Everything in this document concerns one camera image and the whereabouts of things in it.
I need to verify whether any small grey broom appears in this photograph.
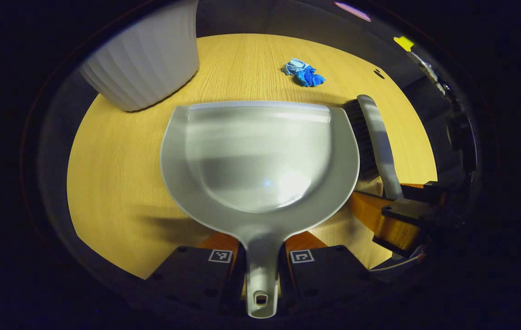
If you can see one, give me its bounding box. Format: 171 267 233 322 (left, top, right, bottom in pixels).
343 94 404 201

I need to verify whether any white ribbed garbage bin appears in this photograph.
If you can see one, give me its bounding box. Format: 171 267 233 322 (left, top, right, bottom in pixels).
79 0 200 112

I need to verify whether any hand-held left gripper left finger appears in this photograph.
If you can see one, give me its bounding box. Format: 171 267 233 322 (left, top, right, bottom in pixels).
143 231 247 317

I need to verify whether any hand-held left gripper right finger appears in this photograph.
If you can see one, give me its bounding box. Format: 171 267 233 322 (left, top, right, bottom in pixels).
279 231 373 317

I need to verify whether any blue paper trash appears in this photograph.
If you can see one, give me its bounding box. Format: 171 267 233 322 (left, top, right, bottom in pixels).
282 58 326 88

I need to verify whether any grey plastic dustpan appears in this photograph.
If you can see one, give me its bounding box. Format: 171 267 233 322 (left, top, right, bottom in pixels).
159 101 361 319

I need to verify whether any wooden desktop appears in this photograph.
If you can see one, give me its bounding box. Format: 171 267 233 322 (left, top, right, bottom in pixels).
67 33 439 280

